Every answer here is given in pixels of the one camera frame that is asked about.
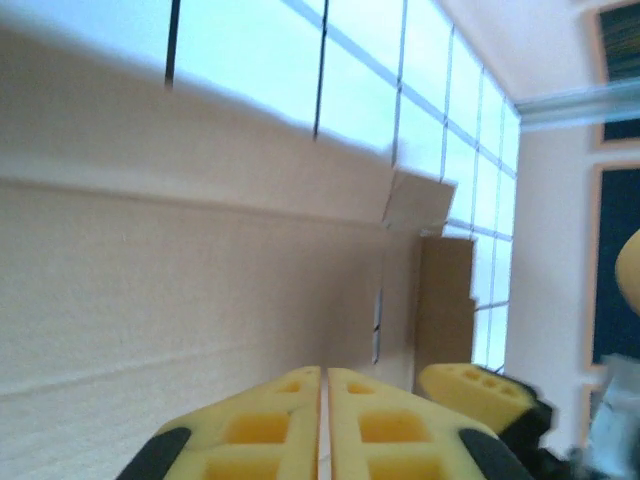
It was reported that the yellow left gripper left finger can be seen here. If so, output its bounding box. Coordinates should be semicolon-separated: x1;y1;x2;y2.
117;364;321;480

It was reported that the aluminium corner post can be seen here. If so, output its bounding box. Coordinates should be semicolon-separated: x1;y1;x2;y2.
514;79;640;132

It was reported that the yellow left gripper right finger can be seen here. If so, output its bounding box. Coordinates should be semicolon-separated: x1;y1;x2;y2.
327;367;536;480

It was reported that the brown cardboard paper box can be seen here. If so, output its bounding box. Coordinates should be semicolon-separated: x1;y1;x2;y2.
0;29;479;480

